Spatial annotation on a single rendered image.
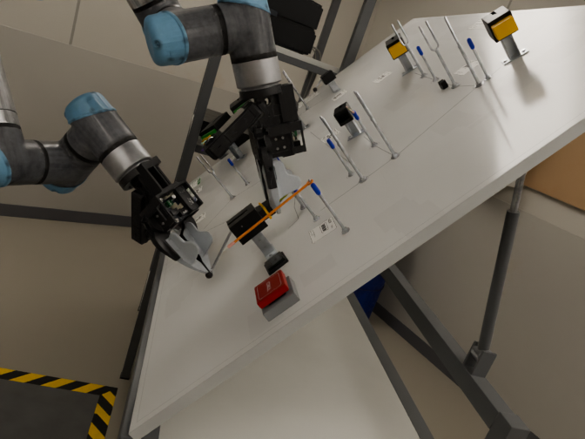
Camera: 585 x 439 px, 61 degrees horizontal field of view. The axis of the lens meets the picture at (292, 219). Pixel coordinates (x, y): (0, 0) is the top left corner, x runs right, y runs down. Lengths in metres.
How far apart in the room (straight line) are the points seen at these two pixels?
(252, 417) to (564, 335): 2.19
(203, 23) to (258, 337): 0.46
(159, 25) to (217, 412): 0.66
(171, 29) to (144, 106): 2.68
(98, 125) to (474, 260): 2.62
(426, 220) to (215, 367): 0.36
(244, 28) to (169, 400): 0.56
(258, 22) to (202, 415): 0.67
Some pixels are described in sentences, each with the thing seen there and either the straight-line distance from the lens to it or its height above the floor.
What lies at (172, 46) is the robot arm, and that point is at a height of 1.39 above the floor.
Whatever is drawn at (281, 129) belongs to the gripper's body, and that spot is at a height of 1.32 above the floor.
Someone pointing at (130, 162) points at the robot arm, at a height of 1.18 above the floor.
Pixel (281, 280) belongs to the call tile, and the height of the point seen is 1.13.
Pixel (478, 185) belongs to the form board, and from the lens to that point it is 0.72.
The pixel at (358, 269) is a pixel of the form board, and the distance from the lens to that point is 0.70.
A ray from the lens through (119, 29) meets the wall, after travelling 3.34.
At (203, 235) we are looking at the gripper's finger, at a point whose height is 1.10.
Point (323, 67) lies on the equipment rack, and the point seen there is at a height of 1.44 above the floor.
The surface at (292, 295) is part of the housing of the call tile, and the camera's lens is 0.72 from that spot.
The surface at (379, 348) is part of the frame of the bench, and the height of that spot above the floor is 0.80.
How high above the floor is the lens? 1.42
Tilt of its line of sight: 16 degrees down
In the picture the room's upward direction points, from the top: 20 degrees clockwise
